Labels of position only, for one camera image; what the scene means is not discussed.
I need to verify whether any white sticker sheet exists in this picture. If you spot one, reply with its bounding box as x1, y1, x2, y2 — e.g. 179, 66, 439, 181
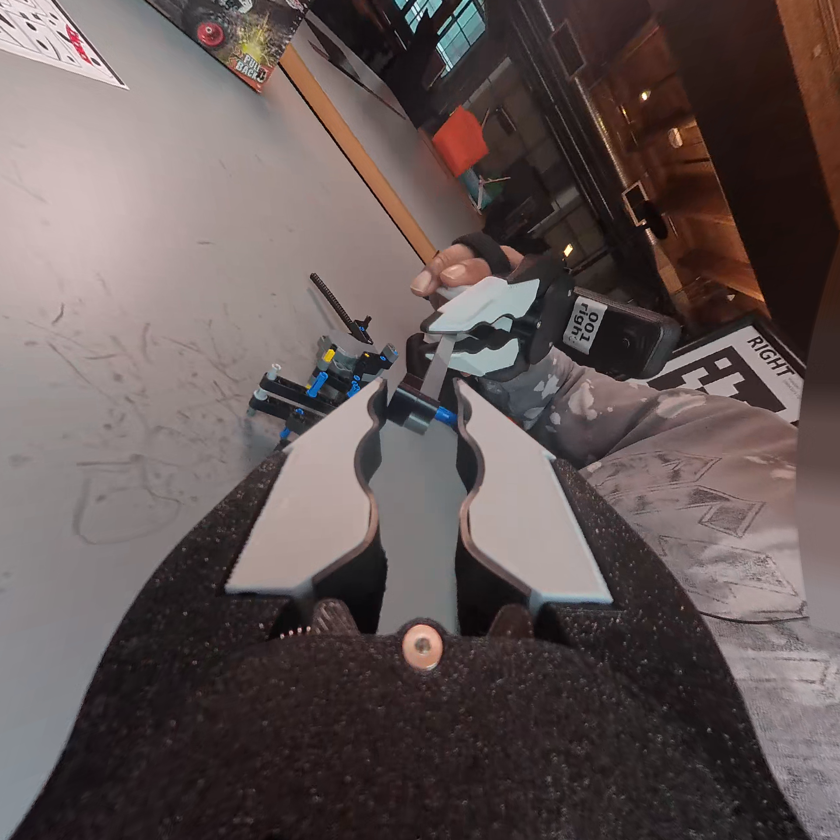
0, 0, 129, 89

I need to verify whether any window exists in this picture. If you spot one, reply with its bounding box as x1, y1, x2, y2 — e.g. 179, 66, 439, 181
394, 0, 490, 70

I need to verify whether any person's right hand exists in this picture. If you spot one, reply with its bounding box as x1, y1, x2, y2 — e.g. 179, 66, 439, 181
411, 241, 526, 298

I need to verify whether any grey beam with black connector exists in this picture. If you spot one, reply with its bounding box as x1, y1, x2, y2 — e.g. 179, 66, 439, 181
386, 333, 460, 435

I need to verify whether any orange box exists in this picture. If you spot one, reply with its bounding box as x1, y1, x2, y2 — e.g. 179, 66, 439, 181
430, 105, 490, 178

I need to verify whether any teal white frame object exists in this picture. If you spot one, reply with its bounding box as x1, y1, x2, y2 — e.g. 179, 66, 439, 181
459, 167, 513, 212

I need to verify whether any toy truck cardboard box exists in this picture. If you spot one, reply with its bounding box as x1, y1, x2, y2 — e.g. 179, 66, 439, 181
147, 0, 309, 96

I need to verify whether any person's grey patterned clothing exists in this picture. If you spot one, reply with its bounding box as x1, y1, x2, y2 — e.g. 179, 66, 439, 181
577, 420, 840, 840

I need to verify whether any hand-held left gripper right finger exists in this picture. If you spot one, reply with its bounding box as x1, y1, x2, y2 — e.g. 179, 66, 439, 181
451, 379, 616, 605

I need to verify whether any person's right forearm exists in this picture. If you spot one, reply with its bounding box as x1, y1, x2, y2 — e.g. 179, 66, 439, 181
459, 348, 798, 468

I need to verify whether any thin black cable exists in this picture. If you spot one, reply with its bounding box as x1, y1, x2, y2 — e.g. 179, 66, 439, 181
696, 605, 809, 624

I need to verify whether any grey desk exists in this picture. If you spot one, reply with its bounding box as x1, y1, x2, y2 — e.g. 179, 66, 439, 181
0, 0, 460, 840

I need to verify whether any black toy brick chassis assembly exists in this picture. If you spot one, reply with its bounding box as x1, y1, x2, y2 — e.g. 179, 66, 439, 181
247, 271, 403, 455

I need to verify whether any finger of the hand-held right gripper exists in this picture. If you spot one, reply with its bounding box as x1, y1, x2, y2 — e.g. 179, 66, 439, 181
451, 328, 527, 379
420, 276, 542, 337

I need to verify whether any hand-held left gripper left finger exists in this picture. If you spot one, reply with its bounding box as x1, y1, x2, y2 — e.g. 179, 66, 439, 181
225, 377, 389, 599

